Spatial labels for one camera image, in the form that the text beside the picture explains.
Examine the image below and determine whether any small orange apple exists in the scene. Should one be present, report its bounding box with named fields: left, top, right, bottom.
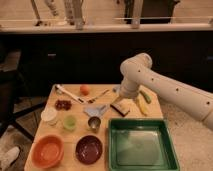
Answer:
left=80, top=85, right=90, bottom=95

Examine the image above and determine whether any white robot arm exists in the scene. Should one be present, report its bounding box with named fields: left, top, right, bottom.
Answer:
left=119, top=53, right=213, bottom=131

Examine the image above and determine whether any small metal cup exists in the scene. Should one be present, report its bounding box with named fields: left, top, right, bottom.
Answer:
left=88, top=116, right=101, bottom=132

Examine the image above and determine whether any green plastic cup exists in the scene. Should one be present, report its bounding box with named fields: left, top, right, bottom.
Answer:
left=63, top=115, right=76, bottom=131

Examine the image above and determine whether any white paper cup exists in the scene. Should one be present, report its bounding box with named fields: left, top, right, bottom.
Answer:
left=41, top=108, right=58, bottom=125

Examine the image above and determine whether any brown yellow scrub sponge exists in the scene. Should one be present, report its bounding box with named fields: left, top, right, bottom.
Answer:
left=110, top=101, right=130, bottom=117

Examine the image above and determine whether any light blue cloth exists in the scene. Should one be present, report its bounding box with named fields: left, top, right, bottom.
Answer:
left=83, top=105, right=109, bottom=117

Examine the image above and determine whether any yellow banana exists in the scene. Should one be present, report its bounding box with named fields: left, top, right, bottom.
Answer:
left=135, top=98, right=148, bottom=117

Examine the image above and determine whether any bunch of dark grapes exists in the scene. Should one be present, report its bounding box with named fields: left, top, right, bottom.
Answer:
left=55, top=100, right=72, bottom=110

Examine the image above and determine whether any green plastic tray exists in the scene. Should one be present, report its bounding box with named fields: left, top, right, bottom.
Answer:
left=108, top=119, right=180, bottom=171

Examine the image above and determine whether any dark purple bowl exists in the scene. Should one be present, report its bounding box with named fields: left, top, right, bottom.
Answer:
left=75, top=135, right=103, bottom=165

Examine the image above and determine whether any orange plastic bowl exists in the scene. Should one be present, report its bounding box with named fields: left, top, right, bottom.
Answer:
left=31, top=135, right=64, bottom=169

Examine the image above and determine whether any black chair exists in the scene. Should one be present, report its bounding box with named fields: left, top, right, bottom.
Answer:
left=0, top=49, right=48, bottom=141

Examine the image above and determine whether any white shoe on floor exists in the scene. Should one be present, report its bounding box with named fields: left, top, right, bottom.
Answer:
left=0, top=146, right=20, bottom=171

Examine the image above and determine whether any wooden handled fork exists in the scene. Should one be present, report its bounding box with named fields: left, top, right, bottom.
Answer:
left=87, top=89, right=109, bottom=104

